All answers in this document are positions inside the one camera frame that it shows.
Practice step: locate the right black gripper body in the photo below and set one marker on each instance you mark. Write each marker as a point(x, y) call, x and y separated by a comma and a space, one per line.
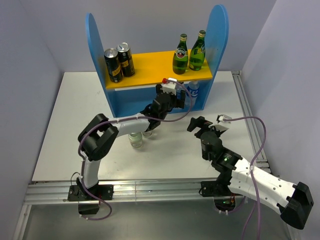
point(198, 134)

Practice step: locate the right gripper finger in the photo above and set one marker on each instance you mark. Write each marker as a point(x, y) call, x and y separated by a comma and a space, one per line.
point(196, 123)
point(206, 125)

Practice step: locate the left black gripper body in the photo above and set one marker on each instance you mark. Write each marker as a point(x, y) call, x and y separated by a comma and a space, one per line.
point(174, 103)

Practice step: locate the water bottle blue label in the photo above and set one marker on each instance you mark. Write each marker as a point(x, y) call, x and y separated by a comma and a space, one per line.
point(193, 88)
point(180, 92)

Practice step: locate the clear chang bottle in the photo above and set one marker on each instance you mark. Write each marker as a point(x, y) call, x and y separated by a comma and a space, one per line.
point(147, 134)
point(136, 139)

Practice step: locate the clear Chang bottle front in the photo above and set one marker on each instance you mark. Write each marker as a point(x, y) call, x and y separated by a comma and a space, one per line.
point(136, 139)

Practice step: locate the green Perrier bottle red label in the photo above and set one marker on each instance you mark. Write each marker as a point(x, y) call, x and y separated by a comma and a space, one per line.
point(180, 57)

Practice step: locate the green Perrier bottle yellow label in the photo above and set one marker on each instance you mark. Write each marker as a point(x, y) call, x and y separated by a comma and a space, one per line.
point(198, 52)

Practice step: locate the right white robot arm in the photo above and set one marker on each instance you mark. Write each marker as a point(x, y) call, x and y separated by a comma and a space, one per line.
point(292, 201)

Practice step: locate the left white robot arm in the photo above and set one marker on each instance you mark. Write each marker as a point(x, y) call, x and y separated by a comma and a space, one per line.
point(96, 140)

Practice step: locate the blue and yellow shelf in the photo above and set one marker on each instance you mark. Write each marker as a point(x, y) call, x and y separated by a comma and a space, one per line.
point(132, 94)

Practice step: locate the rear black gold can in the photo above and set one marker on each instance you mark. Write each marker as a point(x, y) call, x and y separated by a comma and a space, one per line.
point(125, 59)

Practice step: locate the black gold can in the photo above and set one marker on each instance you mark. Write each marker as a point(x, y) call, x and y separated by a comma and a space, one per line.
point(113, 65)
point(125, 59)

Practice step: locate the front black gold can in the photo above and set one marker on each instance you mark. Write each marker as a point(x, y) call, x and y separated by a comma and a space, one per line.
point(113, 65)

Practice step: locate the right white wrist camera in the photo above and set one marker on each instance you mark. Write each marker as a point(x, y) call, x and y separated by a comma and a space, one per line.
point(222, 124)

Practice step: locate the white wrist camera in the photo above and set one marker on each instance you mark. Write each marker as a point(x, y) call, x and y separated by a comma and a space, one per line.
point(222, 124)
point(169, 85)

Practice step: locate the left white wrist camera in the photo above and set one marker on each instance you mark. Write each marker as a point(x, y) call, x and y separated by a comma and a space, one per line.
point(169, 85)

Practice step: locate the aluminium side rail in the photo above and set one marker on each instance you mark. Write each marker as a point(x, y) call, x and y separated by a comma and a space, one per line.
point(247, 139)

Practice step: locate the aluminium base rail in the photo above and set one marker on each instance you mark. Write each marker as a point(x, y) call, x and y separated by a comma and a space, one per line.
point(156, 190)

